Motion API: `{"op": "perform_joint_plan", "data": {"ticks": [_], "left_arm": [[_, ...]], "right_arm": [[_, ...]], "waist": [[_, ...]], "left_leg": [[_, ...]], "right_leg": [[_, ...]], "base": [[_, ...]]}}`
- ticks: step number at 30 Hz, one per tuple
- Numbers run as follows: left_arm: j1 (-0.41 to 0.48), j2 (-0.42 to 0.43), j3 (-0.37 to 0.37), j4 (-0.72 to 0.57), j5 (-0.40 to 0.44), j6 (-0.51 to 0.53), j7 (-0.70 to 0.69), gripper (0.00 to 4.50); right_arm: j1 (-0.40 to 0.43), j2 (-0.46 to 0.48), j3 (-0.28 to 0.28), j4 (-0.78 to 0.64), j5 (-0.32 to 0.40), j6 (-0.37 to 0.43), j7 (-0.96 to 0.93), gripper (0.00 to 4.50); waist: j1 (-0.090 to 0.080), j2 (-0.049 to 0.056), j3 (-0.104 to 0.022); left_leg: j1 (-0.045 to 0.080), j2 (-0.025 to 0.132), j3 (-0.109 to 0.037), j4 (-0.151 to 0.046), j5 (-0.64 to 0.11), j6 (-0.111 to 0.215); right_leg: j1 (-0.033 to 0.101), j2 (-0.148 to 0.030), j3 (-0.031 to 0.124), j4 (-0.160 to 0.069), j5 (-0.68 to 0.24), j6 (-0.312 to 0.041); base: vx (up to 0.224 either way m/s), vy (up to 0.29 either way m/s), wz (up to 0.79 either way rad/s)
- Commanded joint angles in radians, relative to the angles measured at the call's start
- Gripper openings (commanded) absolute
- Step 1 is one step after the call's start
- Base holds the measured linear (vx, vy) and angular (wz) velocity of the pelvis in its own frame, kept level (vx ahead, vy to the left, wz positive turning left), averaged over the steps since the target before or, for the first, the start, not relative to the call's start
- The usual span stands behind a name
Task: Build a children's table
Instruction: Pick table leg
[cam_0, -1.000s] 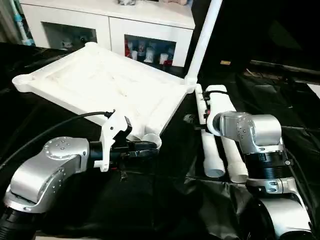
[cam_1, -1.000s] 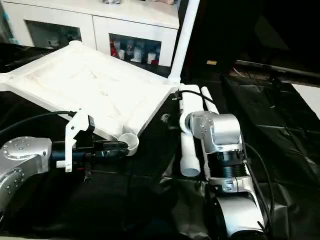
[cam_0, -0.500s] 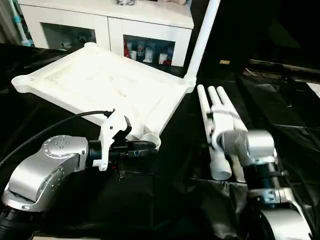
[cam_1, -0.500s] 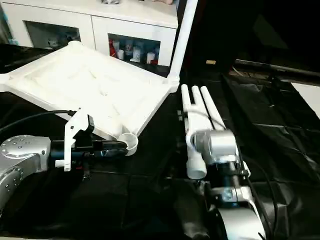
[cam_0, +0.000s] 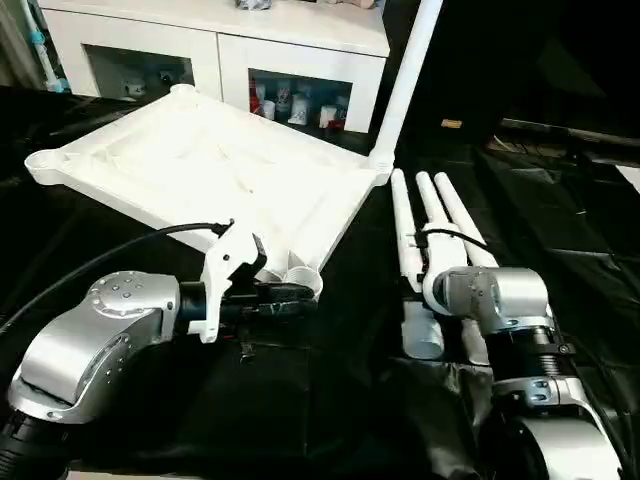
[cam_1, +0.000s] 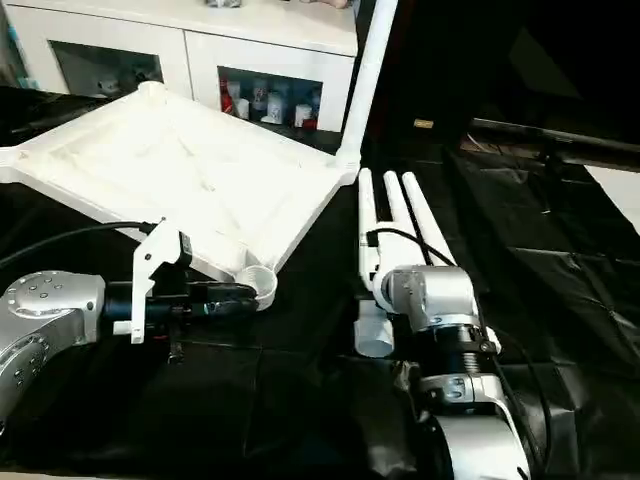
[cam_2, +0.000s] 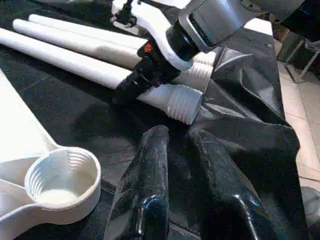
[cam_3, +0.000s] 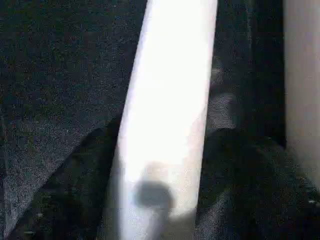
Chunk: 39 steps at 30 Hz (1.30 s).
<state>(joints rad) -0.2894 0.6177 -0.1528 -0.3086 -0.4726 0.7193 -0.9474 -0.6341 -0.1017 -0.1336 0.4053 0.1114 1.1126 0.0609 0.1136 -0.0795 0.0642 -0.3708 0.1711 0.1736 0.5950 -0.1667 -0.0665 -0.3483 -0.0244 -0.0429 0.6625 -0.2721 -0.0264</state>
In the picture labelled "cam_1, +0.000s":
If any white plastic table leg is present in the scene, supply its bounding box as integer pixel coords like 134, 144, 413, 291
336, 0, 399, 173
383, 171, 423, 269
401, 171, 458, 269
355, 168, 398, 359

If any white glass-door cabinet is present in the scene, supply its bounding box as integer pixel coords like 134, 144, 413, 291
0, 0, 359, 133

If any white plastic table top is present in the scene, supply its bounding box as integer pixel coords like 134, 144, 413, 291
0, 82, 361, 313

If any black metal rail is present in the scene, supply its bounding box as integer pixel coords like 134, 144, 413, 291
468, 117, 640, 166

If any white board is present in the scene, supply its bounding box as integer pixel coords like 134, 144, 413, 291
585, 164, 640, 237

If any black mat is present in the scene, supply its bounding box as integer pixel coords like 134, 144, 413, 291
0, 85, 640, 480

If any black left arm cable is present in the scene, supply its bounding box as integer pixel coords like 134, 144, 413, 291
0, 221, 161, 271

